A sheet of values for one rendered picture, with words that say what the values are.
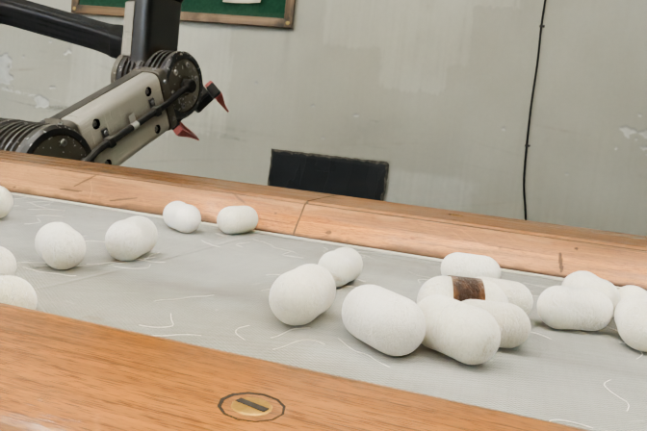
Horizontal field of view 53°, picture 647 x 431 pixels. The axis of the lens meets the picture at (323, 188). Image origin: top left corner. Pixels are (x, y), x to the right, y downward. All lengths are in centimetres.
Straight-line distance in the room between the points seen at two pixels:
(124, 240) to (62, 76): 254
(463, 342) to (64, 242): 18
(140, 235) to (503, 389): 19
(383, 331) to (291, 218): 26
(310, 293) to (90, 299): 9
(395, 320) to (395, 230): 24
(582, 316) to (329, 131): 212
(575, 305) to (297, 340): 13
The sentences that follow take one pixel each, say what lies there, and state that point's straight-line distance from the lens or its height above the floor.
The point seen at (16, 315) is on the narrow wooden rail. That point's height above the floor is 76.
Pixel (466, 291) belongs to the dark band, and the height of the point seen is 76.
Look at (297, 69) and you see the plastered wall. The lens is 243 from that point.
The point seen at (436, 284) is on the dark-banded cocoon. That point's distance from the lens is 27.
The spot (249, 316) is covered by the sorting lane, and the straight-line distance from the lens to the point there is 26.
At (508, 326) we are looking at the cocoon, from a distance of 26.
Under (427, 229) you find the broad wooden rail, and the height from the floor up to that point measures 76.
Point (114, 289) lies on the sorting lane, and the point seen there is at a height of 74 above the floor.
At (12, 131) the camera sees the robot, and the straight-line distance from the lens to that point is 85.
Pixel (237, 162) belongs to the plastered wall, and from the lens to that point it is 249.
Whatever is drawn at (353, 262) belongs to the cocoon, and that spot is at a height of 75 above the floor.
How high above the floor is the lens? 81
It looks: 5 degrees down
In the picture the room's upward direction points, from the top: 6 degrees clockwise
